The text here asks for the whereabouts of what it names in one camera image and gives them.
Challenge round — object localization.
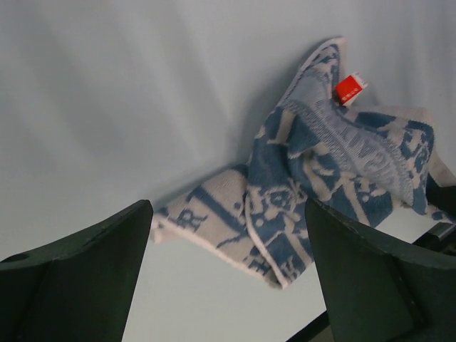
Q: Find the blue white patterned towel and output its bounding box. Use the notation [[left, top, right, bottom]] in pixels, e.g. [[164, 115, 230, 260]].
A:
[[151, 37, 455, 289]]

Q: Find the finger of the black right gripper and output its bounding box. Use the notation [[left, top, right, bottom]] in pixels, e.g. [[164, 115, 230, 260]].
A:
[[412, 176, 455, 255]]

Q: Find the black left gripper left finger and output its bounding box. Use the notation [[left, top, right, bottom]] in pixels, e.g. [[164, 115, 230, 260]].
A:
[[1, 200, 153, 341]]

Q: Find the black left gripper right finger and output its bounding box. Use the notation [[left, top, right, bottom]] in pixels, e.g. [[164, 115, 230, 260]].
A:
[[305, 199, 455, 341]]

